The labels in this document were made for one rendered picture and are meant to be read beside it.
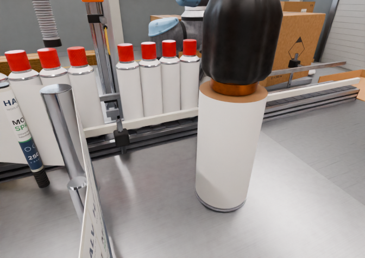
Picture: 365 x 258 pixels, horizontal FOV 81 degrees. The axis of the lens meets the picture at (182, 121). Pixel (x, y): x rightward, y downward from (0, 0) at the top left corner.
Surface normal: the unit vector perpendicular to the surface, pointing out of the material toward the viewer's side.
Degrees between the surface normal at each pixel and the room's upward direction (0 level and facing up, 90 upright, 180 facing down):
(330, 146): 0
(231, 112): 90
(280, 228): 0
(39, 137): 90
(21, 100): 90
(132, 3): 90
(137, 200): 0
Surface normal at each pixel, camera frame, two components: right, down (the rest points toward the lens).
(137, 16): 0.39, 0.45
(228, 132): -0.19, 0.48
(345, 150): 0.00, -0.87
